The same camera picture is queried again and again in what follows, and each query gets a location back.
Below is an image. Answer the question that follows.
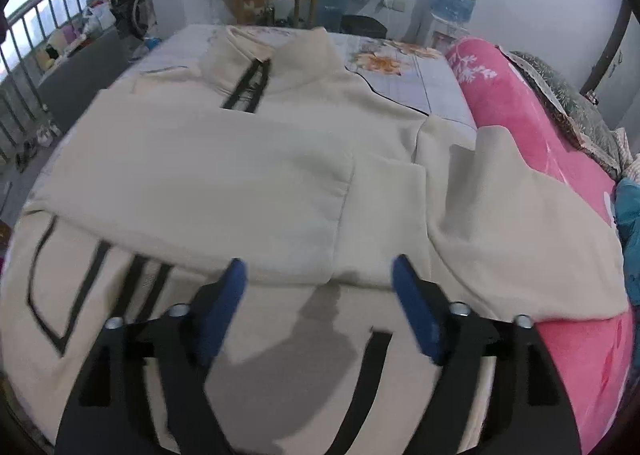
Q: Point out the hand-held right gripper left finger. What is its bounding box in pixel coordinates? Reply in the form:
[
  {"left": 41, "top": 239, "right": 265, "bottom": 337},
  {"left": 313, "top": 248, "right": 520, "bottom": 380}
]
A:
[{"left": 54, "top": 257, "right": 248, "bottom": 455}]

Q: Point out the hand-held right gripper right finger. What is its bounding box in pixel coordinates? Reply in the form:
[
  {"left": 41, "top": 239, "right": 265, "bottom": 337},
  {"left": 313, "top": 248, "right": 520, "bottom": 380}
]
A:
[{"left": 391, "top": 254, "right": 583, "bottom": 455}]

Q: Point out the cream zip jacket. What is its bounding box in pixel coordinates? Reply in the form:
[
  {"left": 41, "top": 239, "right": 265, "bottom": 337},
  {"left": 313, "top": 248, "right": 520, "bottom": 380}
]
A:
[{"left": 0, "top": 27, "right": 631, "bottom": 455}]

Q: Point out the floral bed sheet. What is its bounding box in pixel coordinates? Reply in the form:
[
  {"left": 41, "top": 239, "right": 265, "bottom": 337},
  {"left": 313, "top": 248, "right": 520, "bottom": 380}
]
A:
[{"left": 127, "top": 24, "right": 478, "bottom": 130}]

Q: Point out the pink floral blanket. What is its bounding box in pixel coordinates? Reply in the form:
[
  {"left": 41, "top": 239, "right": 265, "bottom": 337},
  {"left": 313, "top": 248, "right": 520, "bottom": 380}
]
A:
[{"left": 444, "top": 36, "right": 640, "bottom": 455}]

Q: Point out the grey-green patterned quilt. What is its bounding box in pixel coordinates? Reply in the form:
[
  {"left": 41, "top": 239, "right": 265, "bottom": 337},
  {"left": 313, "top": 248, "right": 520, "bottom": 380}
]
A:
[{"left": 504, "top": 51, "right": 627, "bottom": 176}]

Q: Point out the white water dispenser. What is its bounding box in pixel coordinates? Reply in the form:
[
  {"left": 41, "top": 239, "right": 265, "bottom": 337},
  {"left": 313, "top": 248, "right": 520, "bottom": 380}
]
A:
[{"left": 419, "top": 15, "right": 471, "bottom": 50}]

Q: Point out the black bag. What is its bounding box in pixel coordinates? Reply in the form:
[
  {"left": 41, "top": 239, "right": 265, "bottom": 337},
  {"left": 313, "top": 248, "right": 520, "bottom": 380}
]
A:
[{"left": 342, "top": 15, "right": 389, "bottom": 38}]

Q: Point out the bicycle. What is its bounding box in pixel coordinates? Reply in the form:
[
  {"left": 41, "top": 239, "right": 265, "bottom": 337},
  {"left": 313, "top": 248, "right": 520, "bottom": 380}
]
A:
[{"left": 129, "top": 0, "right": 152, "bottom": 36}]

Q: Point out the white plastic bag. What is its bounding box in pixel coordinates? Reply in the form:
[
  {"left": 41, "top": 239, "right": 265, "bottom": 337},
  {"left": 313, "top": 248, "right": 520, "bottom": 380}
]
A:
[{"left": 82, "top": 2, "right": 117, "bottom": 34}]

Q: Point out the empty blue water jug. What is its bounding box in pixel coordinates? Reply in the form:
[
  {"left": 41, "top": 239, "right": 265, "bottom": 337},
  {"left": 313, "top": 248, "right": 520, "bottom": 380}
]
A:
[{"left": 319, "top": 0, "right": 352, "bottom": 30}]

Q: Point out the metal window railing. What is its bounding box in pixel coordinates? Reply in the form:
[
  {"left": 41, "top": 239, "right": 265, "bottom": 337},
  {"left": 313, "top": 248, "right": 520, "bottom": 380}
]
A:
[{"left": 0, "top": 0, "right": 103, "bottom": 163}]

